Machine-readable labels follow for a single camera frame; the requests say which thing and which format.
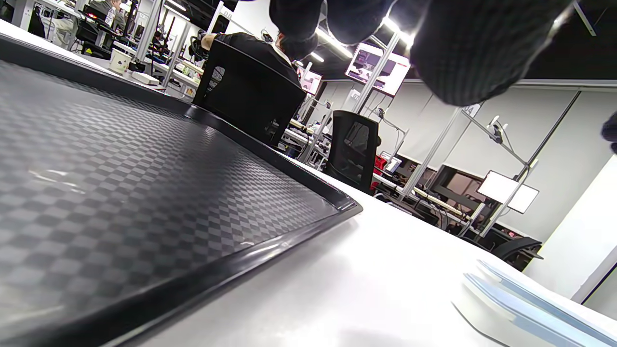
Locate white rectangular box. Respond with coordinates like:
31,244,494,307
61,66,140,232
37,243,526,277
131,71,161,87

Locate person's right hand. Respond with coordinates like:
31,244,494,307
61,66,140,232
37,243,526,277
601,111,617,156

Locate black office chair grey armrests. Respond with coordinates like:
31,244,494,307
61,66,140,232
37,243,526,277
324,110,382,194

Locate small desk monitor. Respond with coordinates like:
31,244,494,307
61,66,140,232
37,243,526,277
300,69,323,95

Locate wall mounted display screen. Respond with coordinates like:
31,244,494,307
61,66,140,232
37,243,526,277
345,42,411,97

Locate white rectangular light panel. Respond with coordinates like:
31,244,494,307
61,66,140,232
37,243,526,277
476,170,540,214

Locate black mesh office chair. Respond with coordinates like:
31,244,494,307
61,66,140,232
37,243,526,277
192,39,308,147

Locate blue lunch box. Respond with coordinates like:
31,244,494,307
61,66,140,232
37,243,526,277
452,272,617,347
476,259,617,346

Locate black plastic tray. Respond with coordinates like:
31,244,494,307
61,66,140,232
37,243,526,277
0,33,363,347

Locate white paper cup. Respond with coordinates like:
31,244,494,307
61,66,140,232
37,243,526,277
109,48,132,75

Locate person's left hand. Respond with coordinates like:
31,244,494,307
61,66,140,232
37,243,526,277
269,0,575,107

